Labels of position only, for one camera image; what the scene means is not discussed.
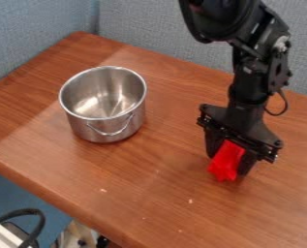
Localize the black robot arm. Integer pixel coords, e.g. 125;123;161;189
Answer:
180;0;292;180

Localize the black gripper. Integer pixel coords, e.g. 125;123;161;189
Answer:
198;99;285;176

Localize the wooden table leg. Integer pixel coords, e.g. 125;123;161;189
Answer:
58;220;100;248

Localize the white striped object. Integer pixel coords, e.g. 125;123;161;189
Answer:
0;221;29;248

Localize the metal pot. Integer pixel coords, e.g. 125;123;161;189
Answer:
60;66;149;143

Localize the black cable loop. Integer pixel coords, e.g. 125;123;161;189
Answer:
0;207;48;248

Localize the red cross-shaped block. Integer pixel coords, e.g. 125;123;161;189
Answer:
208;140;245;181

